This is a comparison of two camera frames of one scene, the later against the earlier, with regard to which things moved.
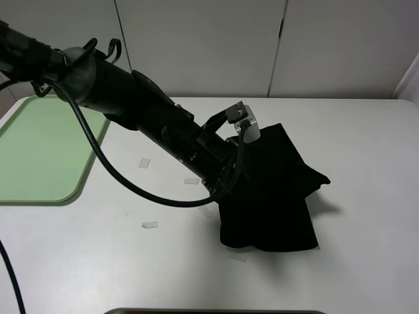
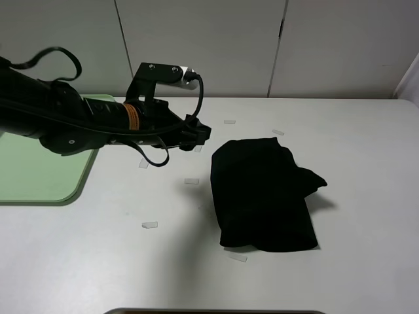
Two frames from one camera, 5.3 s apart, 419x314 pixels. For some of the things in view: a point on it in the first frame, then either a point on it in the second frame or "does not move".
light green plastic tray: [45, 151] does not move
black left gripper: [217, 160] to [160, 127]
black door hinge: [279, 33] does not move
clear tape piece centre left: [193, 180] does not move
